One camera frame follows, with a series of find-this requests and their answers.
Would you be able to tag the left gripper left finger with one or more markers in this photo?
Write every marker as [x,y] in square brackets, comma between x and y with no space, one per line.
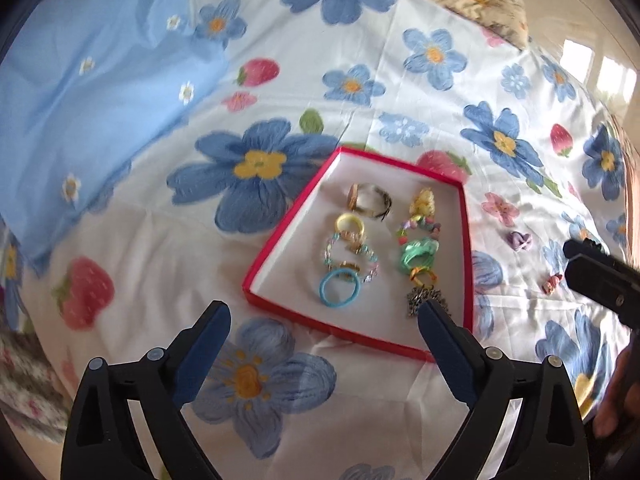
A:
[101,441]

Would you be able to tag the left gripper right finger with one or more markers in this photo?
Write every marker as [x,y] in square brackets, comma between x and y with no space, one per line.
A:
[548,440]

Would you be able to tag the yellow claw hair clip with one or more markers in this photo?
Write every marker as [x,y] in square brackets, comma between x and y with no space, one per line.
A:
[423,204]

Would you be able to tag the gold wrist watch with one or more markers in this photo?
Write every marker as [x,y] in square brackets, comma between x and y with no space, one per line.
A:
[369,200]

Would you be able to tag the red jewelry box tray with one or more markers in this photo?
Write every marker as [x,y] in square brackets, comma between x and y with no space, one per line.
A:
[329,269]

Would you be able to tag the right hand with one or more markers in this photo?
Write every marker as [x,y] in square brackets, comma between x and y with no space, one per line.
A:
[617,400]

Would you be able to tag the black scrunchie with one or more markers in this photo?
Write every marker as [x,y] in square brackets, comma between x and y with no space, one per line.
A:
[593,244]

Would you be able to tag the purple bow hair clip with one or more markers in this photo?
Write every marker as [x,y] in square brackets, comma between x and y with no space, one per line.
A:
[519,241]

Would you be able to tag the floral patterned sleeve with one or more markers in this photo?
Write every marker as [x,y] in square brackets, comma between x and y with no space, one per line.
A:
[32,396]

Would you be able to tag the floral white bed sheet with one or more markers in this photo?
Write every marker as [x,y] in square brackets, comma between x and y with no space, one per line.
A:
[185,219]

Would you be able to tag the light blue pillow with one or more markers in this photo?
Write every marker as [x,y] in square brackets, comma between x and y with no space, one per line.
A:
[86,86]

